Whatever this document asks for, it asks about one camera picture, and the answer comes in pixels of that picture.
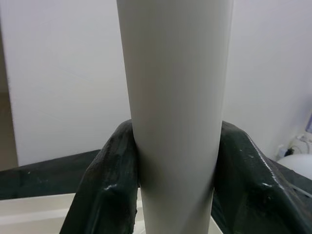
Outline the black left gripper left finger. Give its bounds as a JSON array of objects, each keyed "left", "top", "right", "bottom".
[{"left": 58, "top": 119, "right": 141, "bottom": 234}]

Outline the white plastic table leg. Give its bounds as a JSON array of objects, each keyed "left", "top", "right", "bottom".
[{"left": 114, "top": 0, "right": 234, "bottom": 234}]

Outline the white plastic table top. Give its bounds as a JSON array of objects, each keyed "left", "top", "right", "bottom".
[{"left": 0, "top": 187, "right": 225, "bottom": 234}]

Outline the white rounded chair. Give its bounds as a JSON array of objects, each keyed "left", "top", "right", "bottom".
[{"left": 277, "top": 153, "right": 312, "bottom": 177}]

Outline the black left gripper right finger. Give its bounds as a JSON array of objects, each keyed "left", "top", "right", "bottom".
[{"left": 211, "top": 120, "right": 312, "bottom": 234}]

